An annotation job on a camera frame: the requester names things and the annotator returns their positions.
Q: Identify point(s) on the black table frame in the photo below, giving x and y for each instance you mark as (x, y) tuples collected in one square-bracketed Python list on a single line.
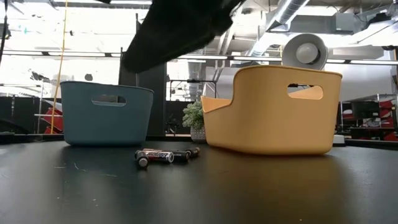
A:
[(373, 144)]

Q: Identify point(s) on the white desk lamp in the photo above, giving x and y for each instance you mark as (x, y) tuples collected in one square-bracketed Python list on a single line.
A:
[(292, 46)]

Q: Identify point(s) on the red black storage case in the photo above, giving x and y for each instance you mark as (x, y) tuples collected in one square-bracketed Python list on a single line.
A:
[(388, 124)]

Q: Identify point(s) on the black copper AA battery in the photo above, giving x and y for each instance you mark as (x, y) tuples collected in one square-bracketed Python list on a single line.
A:
[(194, 151), (181, 155), (142, 161)]

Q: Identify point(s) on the green succulent in pot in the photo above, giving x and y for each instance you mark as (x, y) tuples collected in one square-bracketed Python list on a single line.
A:
[(193, 116)]

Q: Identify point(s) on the silver ventilation duct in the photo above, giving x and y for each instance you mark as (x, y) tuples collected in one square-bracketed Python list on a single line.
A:
[(289, 12)]

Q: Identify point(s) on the blue plastic bin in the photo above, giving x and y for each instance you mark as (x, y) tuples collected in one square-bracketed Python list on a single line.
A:
[(105, 124)]

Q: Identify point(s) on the black monitor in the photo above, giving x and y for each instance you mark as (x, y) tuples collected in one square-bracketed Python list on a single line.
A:
[(365, 110)]

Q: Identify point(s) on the yellow plastic bin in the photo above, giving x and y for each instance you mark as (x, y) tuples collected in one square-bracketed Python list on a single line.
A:
[(264, 124)]

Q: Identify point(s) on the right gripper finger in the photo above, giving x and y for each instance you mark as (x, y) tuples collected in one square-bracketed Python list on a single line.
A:
[(177, 28)]

